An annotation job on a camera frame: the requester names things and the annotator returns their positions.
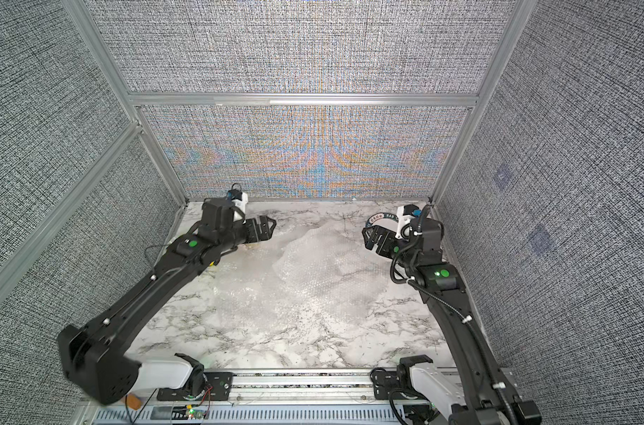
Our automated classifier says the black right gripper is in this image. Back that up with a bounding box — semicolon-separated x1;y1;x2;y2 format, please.
364;227;423;274

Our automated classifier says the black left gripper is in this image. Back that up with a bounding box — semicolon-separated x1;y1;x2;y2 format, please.
218;213;278;254

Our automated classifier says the teal rimmed plate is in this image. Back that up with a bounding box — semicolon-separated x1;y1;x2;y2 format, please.
364;212;409;232

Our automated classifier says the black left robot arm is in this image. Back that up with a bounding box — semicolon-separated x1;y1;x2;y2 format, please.
57;198;277;405

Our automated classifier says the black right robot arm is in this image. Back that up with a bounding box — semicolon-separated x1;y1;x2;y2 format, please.
362;216;542;424

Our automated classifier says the green circuit board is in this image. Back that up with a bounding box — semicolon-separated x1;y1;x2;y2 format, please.
171;405;207;421

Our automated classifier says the wooden block tool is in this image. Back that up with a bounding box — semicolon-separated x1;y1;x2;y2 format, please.
124;393;143;411

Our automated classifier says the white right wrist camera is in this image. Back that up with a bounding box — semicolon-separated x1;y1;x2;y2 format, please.
396;204;421;239

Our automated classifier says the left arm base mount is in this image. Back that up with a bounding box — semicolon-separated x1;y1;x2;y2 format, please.
156;353;234;403

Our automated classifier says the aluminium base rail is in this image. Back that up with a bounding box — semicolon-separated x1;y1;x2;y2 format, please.
71;367;530;425

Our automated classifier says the aluminium cage frame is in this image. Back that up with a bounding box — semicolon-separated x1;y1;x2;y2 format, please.
0;0;538;373

